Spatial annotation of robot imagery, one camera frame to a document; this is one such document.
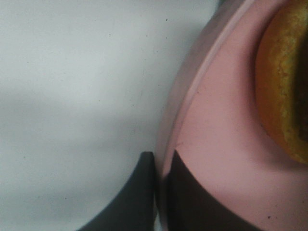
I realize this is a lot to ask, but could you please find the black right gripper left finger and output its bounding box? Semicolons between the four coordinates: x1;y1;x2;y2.
80;152;155;231

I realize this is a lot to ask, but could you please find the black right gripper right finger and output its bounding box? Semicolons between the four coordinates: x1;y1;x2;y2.
165;149;284;231

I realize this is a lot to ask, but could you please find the pink round plate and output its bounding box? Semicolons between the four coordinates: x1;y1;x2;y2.
155;0;308;231

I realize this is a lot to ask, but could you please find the burger with lettuce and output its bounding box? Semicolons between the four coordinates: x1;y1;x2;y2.
255;0;308;164

